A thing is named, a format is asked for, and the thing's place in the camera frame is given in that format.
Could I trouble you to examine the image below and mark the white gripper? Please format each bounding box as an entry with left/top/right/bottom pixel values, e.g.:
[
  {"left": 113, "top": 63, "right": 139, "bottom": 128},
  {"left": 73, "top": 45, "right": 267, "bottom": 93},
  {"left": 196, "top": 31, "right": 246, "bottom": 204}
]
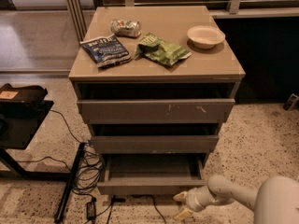
[{"left": 173, "top": 186, "right": 215, "bottom": 221}]

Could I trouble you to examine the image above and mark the grey bottom drawer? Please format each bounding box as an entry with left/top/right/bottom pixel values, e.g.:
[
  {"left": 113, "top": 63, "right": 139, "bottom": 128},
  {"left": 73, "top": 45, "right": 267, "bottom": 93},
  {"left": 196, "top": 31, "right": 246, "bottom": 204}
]
[{"left": 97, "top": 154, "right": 206, "bottom": 195}]

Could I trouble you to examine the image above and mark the grey drawer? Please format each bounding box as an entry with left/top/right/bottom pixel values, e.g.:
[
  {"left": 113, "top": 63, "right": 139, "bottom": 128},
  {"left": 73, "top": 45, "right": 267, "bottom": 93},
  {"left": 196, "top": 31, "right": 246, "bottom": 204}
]
[
  {"left": 76, "top": 82, "right": 235, "bottom": 124},
  {"left": 97, "top": 154, "right": 206, "bottom": 195},
  {"left": 92, "top": 123, "right": 219, "bottom": 154}
]

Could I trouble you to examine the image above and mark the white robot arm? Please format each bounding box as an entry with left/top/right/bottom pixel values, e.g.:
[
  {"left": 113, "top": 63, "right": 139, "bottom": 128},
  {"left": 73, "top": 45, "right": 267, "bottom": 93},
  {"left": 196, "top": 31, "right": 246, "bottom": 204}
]
[{"left": 174, "top": 175, "right": 299, "bottom": 224}]

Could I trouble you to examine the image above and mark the grey middle drawer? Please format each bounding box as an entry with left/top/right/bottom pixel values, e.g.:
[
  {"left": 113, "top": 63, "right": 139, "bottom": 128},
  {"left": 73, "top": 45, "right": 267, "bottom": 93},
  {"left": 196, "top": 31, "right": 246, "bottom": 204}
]
[{"left": 92, "top": 123, "right": 219, "bottom": 154}]

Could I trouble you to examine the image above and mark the grey top drawer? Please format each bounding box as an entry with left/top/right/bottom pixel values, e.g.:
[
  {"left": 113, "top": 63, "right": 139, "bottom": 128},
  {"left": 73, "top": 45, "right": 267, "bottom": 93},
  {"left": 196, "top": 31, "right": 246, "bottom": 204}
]
[{"left": 76, "top": 82, "right": 235, "bottom": 124}]

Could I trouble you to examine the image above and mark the grey drawer cabinet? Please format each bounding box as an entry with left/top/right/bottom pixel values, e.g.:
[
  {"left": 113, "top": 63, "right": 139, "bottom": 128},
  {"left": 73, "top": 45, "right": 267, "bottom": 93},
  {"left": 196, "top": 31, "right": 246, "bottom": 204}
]
[{"left": 68, "top": 5, "right": 247, "bottom": 170}]

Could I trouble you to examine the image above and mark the black power adapter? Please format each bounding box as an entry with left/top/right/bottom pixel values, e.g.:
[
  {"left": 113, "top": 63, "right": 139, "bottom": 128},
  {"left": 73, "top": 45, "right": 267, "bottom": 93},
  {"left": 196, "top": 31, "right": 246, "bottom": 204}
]
[{"left": 86, "top": 198, "right": 96, "bottom": 223}]

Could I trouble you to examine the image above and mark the small dark floor object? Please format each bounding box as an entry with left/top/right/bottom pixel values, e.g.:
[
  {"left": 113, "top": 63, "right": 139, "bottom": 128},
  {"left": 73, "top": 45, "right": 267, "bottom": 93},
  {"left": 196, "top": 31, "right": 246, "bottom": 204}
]
[{"left": 283, "top": 93, "right": 299, "bottom": 111}]

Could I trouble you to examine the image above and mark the green chip bag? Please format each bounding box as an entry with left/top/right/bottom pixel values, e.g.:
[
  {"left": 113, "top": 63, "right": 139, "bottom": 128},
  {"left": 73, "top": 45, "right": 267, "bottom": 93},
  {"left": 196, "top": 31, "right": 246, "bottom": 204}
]
[{"left": 135, "top": 33, "right": 191, "bottom": 67}]

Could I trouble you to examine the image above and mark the white paper bowl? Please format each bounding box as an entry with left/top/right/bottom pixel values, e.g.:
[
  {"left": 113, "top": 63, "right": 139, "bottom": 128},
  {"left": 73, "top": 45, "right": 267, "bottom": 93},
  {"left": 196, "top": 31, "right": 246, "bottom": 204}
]
[{"left": 187, "top": 25, "right": 225, "bottom": 49}]

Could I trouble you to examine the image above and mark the blue chip bag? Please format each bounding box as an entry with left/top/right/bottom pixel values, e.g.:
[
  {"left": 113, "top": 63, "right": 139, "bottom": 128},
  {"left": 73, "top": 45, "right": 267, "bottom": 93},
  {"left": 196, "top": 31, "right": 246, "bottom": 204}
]
[{"left": 80, "top": 35, "right": 131, "bottom": 69}]

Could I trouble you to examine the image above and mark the black side table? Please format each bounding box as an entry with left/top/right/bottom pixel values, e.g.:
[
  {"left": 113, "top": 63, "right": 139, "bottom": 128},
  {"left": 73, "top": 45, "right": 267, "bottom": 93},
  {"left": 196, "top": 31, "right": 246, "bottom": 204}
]
[{"left": 0, "top": 101, "right": 85, "bottom": 223}]

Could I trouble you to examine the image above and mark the crushed soda can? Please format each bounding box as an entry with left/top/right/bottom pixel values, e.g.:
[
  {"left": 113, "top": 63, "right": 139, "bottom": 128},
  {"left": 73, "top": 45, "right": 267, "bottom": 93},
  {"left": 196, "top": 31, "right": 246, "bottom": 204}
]
[{"left": 110, "top": 19, "right": 141, "bottom": 38}]

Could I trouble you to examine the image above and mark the black bag with label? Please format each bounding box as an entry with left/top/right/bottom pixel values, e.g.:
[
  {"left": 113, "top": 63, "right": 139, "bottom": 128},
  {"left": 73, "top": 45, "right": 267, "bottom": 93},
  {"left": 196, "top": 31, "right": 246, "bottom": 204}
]
[{"left": 0, "top": 83, "right": 48, "bottom": 108}]

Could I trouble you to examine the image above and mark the blue and black cable bundle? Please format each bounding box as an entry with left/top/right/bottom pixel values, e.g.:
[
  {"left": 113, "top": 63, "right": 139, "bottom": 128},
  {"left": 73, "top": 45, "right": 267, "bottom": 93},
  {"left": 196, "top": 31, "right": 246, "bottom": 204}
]
[{"left": 17, "top": 109, "right": 167, "bottom": 224}]

